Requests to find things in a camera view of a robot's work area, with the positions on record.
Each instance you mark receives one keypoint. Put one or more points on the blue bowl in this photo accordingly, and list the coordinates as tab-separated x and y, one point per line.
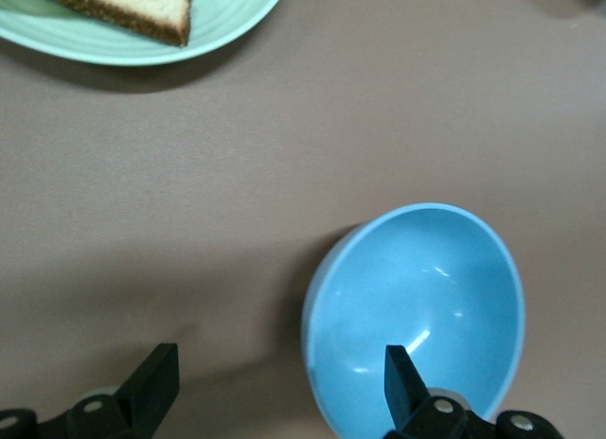
416	287

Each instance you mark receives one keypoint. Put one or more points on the brown table cover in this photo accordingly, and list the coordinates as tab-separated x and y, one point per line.
189	174

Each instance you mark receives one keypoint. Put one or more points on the bread slice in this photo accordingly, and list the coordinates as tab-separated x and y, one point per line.
142	6

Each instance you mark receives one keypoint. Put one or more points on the green plate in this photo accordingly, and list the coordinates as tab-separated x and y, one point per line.
222	18

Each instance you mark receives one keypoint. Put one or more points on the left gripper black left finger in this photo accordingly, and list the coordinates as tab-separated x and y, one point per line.
132	410

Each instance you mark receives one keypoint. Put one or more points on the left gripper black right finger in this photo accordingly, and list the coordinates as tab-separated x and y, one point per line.
412	415

